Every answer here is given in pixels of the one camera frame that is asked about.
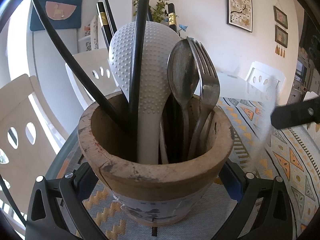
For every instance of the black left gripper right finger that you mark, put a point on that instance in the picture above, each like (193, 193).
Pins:
(263, 207)

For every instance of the white chair far side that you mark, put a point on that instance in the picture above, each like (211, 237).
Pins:
(262, 77)

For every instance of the patterned blue orange table mat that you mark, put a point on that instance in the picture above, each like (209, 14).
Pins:
(289, 153)

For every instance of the black chopstick long curved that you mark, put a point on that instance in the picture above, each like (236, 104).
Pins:
(172, 17)

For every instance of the black chopstick gold tip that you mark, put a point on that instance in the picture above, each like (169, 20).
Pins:
(110, 17)

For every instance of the brown wooden utensil holder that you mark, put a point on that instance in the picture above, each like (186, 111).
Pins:
(152, 195)

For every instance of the silver metal fork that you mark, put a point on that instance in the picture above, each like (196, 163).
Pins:
(209, 89)

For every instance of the silver metal spoon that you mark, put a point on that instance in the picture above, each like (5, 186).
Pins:
(183, 79)

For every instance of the white dotted rice paddle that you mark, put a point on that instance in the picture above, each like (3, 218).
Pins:
(159, 40)

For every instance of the framed floral wall art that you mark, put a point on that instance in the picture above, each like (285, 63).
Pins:
(240, 14)

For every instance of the black chopstick gold band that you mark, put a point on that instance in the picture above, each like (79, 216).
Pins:
(137, 52)
(105, 27)

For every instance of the blue orange wall hanging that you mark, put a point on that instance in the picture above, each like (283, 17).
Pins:
(63, 14)

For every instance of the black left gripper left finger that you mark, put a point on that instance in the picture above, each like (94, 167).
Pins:
(45, 219)

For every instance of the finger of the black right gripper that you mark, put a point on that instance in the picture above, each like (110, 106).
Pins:
(296, 114)

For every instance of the white chair with cutouts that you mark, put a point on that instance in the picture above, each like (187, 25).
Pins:
(95, 64)

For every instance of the small framed pictures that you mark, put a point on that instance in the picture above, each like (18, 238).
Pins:
(281, 35)

